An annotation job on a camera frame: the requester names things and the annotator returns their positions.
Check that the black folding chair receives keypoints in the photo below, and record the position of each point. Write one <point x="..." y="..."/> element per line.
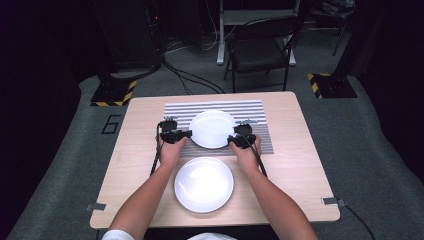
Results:
<point x="256" y="53"/>

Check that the person's right hand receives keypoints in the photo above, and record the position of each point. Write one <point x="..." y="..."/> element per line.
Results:
<point x="248" y="158"/>

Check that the white desk frame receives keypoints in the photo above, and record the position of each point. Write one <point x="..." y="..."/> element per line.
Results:
<point x="220" y="40"/>

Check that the black stand with hazard stripes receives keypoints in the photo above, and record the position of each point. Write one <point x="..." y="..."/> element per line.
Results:
<point x="333" y="86"/>
<point x="111" y="93"/>

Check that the grey tape piece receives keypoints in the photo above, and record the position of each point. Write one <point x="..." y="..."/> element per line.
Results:
<point x="331" y="201"/>
<point x="96" y="207"/>

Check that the dark equipment cabinet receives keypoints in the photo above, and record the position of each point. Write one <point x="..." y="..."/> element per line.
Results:
<point x="133" y="33"/>

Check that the white round plate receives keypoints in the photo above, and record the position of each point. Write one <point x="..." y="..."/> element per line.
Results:
<point x="212" y="130"/>
<point x="204" y="185"/>

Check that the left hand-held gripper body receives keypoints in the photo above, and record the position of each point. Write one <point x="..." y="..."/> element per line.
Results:
<point x="169" y="130"/>

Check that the striped grey placemat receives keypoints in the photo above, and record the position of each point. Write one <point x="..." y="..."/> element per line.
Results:
<point x="253" y="113"/>

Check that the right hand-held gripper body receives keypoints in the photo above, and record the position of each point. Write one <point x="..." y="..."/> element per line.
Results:
<point x="246" y="133"/>

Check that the person's left hand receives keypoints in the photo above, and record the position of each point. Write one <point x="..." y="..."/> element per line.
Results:
<point x="171" y="153"/>

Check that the dark chair with clutter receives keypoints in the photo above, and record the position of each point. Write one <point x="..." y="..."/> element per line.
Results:
<point x="333" y="13"/>

